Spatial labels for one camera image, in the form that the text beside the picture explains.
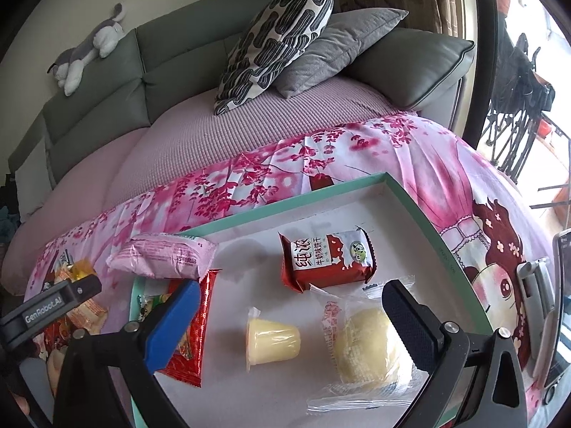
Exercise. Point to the printed cartoon blanket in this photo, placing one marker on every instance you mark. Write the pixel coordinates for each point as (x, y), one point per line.
(446, 178)

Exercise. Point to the pink covered seat cushion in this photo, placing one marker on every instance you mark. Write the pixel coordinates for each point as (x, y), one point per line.
(267, 142)
(67, 205)

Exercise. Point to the clear round pastry packet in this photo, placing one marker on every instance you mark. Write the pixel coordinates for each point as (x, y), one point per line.
(361, 347)

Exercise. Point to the large red snack packet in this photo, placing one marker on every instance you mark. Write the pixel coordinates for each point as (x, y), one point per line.
(196, 334)

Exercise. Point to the pink barcode snack packet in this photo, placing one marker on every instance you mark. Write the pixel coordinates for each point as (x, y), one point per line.
(160, 256)

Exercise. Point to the black folding rack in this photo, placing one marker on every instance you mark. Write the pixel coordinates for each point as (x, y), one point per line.
(513, 98)

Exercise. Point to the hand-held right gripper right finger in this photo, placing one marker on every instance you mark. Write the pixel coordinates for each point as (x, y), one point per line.
(410, 321)

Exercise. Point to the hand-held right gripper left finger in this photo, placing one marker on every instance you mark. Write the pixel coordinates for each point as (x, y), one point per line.
(176, 325)

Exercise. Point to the red flower snack packet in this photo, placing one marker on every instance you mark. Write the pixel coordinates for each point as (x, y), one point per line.
(54, 334)

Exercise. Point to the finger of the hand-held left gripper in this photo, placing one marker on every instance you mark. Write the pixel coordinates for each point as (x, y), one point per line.
(84, 292)

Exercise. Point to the grey pillow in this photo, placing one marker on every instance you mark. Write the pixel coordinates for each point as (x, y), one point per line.
(339, 49)

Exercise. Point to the black white patterned pillow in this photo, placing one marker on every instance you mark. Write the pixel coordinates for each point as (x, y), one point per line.
(276, 40)

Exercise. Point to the grey sofa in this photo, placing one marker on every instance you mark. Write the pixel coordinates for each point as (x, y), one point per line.
(178, 58)

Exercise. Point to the brown white biscuit packet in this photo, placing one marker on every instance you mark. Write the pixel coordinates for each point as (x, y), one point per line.
(321, 261)

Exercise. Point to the grey white plush dog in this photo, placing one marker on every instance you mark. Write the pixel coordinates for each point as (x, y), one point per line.
(87, 51)

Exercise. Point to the green round cookie packet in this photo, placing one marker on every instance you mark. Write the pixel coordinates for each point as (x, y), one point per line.
(151, 305)

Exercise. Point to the yellow jelly cup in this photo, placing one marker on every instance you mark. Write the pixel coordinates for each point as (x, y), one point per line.
(272, 343)
(82, 272)

